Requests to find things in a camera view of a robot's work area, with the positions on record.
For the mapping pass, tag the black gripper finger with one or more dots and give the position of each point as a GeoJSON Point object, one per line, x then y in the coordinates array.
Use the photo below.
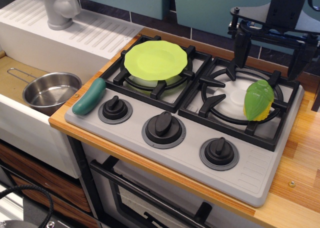
{"type": "Point", "coordinates": [242, 46]}
{"type": "Point", "coordinates": [302, 58]}

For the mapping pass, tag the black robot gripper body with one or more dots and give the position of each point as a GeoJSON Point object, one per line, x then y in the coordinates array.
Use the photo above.
{"type": "Point", "coordinates": [280, 15]}

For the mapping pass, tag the green yellow toy corncob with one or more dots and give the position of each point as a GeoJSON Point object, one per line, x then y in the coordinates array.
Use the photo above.
{"type": "Point", "coordinates": [258, 100]}

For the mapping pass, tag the green toy cucumber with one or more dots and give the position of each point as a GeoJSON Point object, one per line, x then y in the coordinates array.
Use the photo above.
{"type": "Point", "coordinates": [91, 98]}

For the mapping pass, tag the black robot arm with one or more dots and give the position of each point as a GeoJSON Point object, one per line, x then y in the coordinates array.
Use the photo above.
{"type": "Point", "coordinates": [291, 39]}

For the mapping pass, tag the lime green plastic plate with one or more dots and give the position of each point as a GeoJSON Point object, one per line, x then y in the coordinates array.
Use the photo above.
{"type": "Point", "coordinates": [155, 60]}

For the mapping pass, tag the stainless steel pot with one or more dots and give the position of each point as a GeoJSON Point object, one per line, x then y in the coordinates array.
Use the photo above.
{"type": "Point", "coordinates": [47, 93]}

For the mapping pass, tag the white toy sink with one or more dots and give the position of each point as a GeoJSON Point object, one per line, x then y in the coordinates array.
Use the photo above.
{"type": "Point", "coordinates": [82, 49]}

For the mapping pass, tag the black right burner grate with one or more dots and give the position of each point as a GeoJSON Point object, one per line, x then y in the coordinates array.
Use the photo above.
{"type": "Point", "coordinates": [217, 102]}

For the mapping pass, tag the black burner grate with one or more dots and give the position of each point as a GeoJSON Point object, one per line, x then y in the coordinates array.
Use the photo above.
{"type": "Point", "coordinates": [217, 102]}
{"type": "Point", "coordinates": [164, 94]}

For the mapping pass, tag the black left burner grate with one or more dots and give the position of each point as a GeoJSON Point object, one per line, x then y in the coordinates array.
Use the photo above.
{"type": "Point", "coordinates": [164, 94]}

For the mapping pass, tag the grey toy stove top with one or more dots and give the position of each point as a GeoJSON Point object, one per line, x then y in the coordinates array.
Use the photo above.
{"type": "Point", "coordinates": [249, 181]}

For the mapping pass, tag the black right stove knob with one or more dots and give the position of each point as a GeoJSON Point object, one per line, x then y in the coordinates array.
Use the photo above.
{"type": "Point", "coordinates": [219, 154]}

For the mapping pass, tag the black stove knob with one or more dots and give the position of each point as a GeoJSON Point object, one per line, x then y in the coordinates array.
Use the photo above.
{"type": "Point", "coordinates": [115, 111]}
{"type": "Point", "coordinates": [219, 154]}
{"type": "Point", "coordinates": [163, 131]}

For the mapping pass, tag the black middle stove knob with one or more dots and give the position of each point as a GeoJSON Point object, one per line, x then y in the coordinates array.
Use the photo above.
{"type": "Point", "coordinates": [163, 131]}

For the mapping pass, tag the black left stove knob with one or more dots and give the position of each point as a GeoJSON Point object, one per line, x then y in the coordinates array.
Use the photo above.
{"type": "Point", "coordinates": [115, 111]}

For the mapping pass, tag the grey toy faucet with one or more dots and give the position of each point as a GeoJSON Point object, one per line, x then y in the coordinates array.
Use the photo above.
{"type": "Point", "coordinates": [60, 13]}

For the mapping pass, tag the wooden drawer fronts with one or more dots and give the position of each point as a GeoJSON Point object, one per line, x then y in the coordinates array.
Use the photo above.
{"type": "Point", "coordinates": [66, 192]}

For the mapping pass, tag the oven door with black handle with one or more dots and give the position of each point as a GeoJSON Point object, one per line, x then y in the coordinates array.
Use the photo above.
{"type": "Point", "coordinates": [142, 200]}

